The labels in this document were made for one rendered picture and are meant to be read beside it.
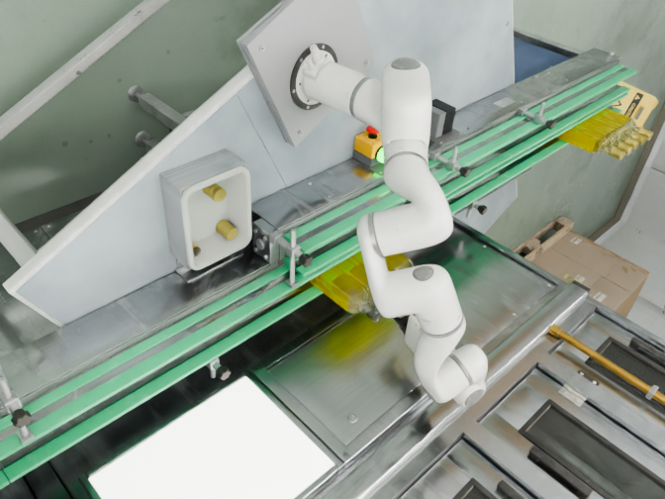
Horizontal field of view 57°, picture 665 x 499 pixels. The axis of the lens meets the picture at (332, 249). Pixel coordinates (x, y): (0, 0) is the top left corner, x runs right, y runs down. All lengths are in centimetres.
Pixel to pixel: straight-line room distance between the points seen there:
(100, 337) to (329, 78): 74
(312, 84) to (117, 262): 58
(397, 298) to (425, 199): 18
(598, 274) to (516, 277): 389
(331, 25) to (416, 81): 34
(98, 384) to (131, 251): 29
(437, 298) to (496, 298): 77
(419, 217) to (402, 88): 25
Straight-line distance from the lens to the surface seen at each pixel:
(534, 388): 167
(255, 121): 145
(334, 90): 138
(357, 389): 150
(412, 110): 115
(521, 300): 187
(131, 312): 143
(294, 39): 140
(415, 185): 108
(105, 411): 138
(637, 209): 792
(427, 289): 108
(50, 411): 132
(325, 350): 156
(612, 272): 590
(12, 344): 174
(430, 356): 120
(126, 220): 136
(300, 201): 156
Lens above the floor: 177
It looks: 32 degrees down
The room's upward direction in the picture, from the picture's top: 126 degrees clockwise
